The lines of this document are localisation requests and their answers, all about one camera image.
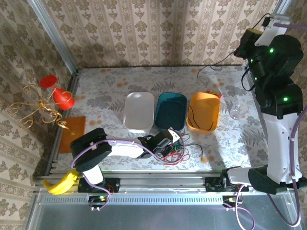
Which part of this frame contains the red thin cable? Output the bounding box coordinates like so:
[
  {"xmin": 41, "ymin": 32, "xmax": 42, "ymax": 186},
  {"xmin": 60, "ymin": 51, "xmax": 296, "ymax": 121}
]
[
  {"xmin": 157, "ymin": 153, "xmax": 191, "ymax": 166},
  {"xmin": 176, "ymin": 133, "xmax": 191, "ymax": 154}
]

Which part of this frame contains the black thin cable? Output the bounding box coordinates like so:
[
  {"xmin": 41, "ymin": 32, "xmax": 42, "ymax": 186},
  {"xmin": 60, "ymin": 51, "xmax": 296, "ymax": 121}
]
[
  {"xmin": 196, "ymin": 52, "xmax": 238, "ymax": 80},
  {"xmin": 188, "ymin": 104, "xmax": 215, "ymax": 132},
  {"xmin": 189, "ymin": 143, "xmax": 205, "ymax": 161}
]

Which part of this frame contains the teal plastic tray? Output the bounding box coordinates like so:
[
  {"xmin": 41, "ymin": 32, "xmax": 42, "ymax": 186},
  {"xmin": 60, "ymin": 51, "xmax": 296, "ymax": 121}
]
[{"xmin": 154, "ymin": 92, "xmax": 188, "ymax": 133}]

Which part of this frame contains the white plastic tray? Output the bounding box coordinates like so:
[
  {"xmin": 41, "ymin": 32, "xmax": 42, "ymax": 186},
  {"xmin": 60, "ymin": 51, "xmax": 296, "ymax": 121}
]
[{"xmin": 123, "ymin": 92, "xmax": 155, "ymax": 133}]

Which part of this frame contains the orange plastic tray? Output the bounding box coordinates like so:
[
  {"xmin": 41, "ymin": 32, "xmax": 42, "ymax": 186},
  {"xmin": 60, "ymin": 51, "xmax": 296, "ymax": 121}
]
[{"xmin": 186, "ymin": 92, "xmax": 221, "ymax": 134}]

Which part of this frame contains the grey metal sheet panel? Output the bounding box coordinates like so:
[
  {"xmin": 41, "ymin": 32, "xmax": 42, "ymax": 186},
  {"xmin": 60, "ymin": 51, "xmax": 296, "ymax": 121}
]
[{"xmin": 25, "ymin": 190, "xmax": 307, "ymax": 230}]

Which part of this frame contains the controller board with LED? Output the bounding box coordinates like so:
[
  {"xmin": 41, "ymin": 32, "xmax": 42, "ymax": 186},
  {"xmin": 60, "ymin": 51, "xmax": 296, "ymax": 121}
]
[
  {"xmin": 88, "ymin": 195, "xmax": 108, "ymax": 209},
  {"xmin": 222, "ymin": 195, "xmax": 240, "ymax": 209}
]

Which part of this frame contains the orange flat board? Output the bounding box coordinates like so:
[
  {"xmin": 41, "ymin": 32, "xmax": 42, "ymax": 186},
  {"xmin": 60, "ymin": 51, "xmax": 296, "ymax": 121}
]
[{"xmin": 59, "ymin": 116, "xmax": 87, "ymax": 154}]

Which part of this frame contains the red plastic goblet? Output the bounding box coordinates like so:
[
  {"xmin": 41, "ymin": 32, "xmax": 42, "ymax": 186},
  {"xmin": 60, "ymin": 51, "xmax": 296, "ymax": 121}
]
[{"xmin": 39, "ymin": 74, "xmax": 76, "ymax": 111}]

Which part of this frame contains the yellow toy banana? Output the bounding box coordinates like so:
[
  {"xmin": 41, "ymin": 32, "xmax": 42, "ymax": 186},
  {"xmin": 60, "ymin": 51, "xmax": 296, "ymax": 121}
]
[{"xmin": 43, "ymin": 168, "xmax": 80, "ymax": 195}]

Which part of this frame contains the aluminium extrusion frame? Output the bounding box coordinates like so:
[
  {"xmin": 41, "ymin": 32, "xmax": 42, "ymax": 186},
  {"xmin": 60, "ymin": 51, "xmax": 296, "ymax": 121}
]
[{"xmin": 27, "ymin": 0, "xmax": 292, "ymax": 194}]

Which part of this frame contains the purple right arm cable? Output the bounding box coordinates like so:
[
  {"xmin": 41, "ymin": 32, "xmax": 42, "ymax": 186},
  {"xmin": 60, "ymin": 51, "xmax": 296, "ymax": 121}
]
[{"xmin": 235, "ymin": 21, "xmax": 307, "ymax": 230}]

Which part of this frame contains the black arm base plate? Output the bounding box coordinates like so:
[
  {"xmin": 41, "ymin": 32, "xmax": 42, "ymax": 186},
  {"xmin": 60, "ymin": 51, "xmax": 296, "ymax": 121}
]
[
  {"xmin": 205, "ymin": 176, "xmax": 250, "ymax": 192},
  {"xmin": 77, "ymin": 177, "xmax": 120, "ymax": 193}
]

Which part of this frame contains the gold wire ornament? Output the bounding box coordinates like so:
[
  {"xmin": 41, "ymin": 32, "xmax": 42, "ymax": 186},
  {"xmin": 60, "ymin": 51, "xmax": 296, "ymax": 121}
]
[{"xmin": 7, "ymin": 83, "xmax": 75, "ymax": 136}]

